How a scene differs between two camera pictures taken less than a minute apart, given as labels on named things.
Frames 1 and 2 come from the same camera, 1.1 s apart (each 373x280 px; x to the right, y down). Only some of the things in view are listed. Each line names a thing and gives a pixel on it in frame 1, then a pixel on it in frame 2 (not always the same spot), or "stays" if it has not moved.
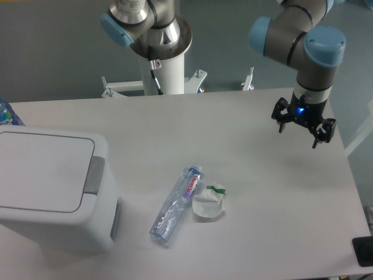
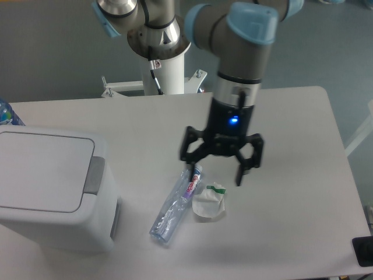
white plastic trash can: x=58 y=188 stays
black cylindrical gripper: x=310 y=114 -> x=228 y=125
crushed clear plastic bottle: x=169 y=215 stays
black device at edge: x=363 y=248 stays
